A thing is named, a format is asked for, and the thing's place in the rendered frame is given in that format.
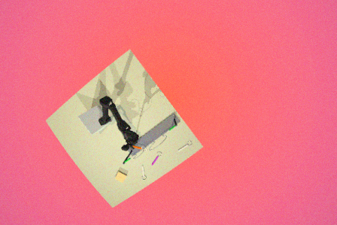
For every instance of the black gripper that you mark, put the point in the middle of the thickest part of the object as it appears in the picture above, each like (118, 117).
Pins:
(126, 147)

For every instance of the tan flat block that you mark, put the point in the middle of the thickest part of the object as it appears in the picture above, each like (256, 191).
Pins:
(121, 176)

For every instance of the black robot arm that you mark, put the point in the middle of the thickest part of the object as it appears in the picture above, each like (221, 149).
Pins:
(121, 124)

